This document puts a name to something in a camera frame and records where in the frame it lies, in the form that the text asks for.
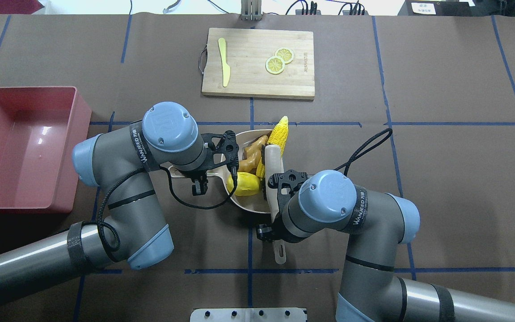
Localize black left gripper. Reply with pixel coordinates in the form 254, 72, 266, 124
192, 130, 240, 196

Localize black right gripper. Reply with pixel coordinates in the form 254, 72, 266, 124
256, 169, 308, 242

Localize beige plastic dustpan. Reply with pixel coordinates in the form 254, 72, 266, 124
168, 129, 285, 214

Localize brown toy ginger root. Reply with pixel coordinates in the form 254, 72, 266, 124
237, 135, 269, 174

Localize beige hand brush black bristles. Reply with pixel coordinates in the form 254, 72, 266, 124
264, 144, 286, 265

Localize yellow toy corn cob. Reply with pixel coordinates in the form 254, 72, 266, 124
256, 115, 289, 179

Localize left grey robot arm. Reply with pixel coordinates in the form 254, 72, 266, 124
0, 102, 239, 305

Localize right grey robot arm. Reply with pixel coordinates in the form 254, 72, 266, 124
256, 169, 515, 322

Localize pink plastic bin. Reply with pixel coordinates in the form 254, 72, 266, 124
0, 86, 92, 214

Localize yellow plastic toy knife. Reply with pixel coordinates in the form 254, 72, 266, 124
217, 38, 231, 88

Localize wooden cutting board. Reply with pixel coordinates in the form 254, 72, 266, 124
202, 27, 316, 101

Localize toy lemon slice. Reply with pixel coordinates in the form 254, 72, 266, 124
274, 47, 295, 64
264, 55, 286, 75

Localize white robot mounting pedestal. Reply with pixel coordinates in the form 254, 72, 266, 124
190, 307, 308, 322

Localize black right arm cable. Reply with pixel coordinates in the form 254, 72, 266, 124
333, 128, 393, 173

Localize aluminium frame post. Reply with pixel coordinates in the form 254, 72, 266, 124
241, 0, 263, 21

